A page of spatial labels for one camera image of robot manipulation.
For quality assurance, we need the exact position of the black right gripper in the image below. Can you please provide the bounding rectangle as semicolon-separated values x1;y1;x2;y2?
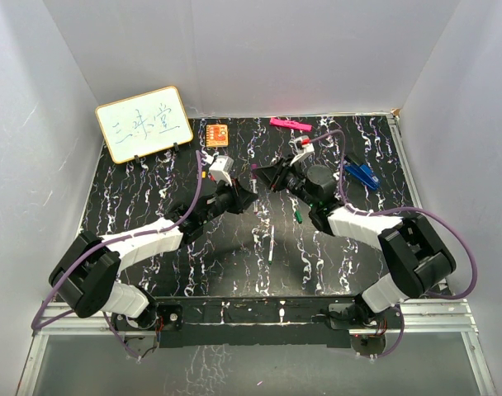
253;155;317;209

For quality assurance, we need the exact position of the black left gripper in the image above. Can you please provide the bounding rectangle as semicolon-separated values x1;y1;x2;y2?
200;176;257;225

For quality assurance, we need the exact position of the purple pen cap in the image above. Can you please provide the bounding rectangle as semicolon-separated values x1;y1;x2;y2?
251;163;258;181

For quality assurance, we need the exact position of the purple white pen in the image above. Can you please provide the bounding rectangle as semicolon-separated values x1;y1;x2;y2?
251;177;258;214

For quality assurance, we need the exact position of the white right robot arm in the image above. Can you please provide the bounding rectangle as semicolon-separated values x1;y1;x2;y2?
253;158;456;328

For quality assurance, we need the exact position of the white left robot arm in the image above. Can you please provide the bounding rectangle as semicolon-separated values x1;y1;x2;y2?
49;179;258;329

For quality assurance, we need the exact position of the green pen cap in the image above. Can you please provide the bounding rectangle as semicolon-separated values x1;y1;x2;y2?
295;210;303;224

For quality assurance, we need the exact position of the green tipped white pen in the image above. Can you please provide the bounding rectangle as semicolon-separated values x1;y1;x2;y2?
268;225;275;265

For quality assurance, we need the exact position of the blue plastic clip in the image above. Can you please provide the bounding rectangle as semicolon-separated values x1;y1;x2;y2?
345;154;380;191

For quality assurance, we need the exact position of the orange card pack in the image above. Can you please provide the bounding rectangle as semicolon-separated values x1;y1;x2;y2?
206;124;229;148

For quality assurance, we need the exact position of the pink plastic clip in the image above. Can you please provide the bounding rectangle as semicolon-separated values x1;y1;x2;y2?
269;117;312;132

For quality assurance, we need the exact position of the small whiteboard with writing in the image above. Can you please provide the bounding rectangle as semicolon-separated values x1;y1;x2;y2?
95;86;193;164

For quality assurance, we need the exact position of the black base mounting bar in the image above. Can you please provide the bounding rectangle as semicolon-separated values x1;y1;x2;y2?
111;296;396;348

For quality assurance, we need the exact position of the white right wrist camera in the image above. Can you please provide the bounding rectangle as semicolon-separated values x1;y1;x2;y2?
289;135;315;166

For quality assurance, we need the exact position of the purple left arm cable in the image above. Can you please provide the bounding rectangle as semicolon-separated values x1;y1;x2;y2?
30;149;215;361

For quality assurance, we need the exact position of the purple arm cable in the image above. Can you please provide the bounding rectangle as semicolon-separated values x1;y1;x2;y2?
30;149;215;361
308;129;480;358

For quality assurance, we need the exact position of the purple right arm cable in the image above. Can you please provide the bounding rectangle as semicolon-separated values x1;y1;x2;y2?
308;129;480;358

